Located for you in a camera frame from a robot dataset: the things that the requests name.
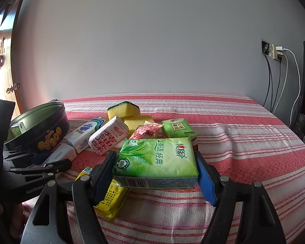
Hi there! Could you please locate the yellow snack packet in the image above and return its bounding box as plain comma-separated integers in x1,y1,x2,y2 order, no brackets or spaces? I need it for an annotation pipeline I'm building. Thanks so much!
74,166,130,219

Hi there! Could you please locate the brass door handle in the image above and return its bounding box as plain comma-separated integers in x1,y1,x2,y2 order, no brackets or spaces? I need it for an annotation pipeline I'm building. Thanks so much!
5,82,21,94

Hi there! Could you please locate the black cable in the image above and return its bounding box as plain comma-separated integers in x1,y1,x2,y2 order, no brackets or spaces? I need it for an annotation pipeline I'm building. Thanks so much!
263,54,273,107
272,57,282,113

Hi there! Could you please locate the white pack with red print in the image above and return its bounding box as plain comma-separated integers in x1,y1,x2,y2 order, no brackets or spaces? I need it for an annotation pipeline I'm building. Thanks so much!
88,116,130,156

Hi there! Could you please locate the yellow sponge with green pad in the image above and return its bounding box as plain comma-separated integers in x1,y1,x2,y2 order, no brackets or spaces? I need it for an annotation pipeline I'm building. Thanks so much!
123,115,154,135
107,102,141,119

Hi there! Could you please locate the red and white striped sheet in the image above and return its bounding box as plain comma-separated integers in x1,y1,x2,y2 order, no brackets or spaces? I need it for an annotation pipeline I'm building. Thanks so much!
22,93,305,244

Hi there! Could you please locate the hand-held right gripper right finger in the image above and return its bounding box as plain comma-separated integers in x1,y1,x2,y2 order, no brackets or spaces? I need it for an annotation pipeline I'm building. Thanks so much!
194,150,288,244

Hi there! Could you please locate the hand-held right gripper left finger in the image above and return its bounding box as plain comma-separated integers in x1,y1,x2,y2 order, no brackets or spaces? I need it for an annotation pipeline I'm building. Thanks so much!
22,151,120,244

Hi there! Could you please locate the pink snack packet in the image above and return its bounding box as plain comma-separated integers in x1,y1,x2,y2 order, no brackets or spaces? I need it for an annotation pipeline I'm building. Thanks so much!
129,122,164,140

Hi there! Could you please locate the wall socket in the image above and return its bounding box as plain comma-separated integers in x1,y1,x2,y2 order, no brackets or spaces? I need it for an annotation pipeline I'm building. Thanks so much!
261,39,286,61

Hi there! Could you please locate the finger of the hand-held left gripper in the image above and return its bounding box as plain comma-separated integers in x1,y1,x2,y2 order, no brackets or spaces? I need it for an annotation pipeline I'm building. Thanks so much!
11,158,72,181
2,150,45,166

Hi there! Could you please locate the small green tissue pack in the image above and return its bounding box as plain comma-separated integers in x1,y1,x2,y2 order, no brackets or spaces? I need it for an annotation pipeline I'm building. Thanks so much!
161,118,198,143

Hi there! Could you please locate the large green tissue pack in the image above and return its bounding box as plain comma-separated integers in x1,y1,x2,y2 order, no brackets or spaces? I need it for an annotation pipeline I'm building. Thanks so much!
112,137,200,190

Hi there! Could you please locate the grey cable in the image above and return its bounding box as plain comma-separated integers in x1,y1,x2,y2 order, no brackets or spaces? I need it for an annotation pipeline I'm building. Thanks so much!
276,55,288,113

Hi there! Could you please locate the wooden door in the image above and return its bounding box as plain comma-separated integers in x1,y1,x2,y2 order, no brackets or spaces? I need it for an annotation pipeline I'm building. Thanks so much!
0,0,25,112

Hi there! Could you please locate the green and white small box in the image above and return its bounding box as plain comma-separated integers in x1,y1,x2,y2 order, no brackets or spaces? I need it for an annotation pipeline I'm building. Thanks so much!
10,122,26,136

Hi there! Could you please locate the small white pack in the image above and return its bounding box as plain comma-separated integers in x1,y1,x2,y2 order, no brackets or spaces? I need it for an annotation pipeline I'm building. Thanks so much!
43,144,75,166

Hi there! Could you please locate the white cable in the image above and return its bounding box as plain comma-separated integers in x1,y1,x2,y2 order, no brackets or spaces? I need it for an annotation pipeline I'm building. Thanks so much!
283,48,302,128

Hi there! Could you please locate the white and blue tissue pack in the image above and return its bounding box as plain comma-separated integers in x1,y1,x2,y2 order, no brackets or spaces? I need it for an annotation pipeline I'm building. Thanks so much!
63,116,110,154

